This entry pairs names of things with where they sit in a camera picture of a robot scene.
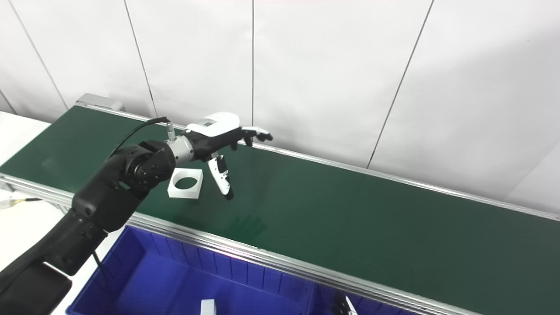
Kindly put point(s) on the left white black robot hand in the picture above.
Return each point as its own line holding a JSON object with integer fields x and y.
{"x": 212, "y": 127}

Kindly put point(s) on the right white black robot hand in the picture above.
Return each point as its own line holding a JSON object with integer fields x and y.
{"x": 343, "y": 308}

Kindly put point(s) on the white square part with hole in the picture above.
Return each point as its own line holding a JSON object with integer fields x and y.
{"x": 183, "y": 195}

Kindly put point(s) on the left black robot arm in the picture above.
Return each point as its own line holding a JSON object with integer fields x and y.
{"x": 109, "y": 192}

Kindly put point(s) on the blue bin with black part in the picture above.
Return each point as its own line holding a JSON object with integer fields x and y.
{"x": 323, "y": 305}

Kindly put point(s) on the green conveyor belt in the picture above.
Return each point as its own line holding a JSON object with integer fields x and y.
{"x": 350, "y": 218}

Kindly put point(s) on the grey conveyor motor housing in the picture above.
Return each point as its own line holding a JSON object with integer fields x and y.
{"x": 98, "y": 102}

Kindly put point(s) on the blue bin with white parts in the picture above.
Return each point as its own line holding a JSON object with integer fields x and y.
{"x": 175, "y": 280}

